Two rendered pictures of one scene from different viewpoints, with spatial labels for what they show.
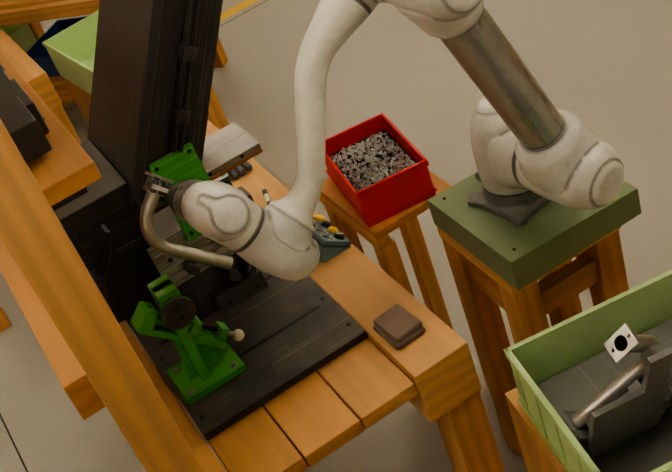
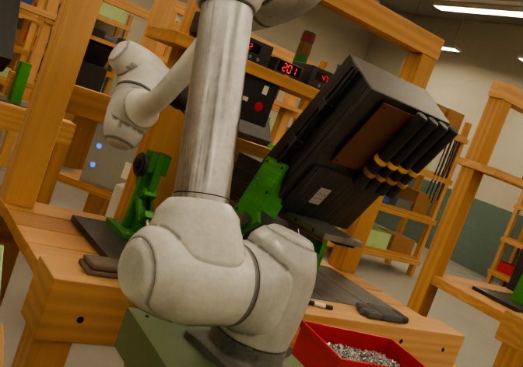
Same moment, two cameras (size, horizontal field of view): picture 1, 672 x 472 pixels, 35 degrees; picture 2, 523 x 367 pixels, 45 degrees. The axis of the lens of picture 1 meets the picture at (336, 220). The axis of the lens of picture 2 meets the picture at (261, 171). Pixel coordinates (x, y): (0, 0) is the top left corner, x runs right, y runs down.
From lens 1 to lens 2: 246 cm
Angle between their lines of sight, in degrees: 73
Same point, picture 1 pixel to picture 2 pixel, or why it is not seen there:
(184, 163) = (274, 171)
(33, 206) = not seen: outside the picture
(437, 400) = (29, 297)
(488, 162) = not seen: hidden behind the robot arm
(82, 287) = (67, 3)
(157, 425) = (30, 112)
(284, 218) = (129, 90)
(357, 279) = not seen: hidden behind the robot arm
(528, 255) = (133, 321)
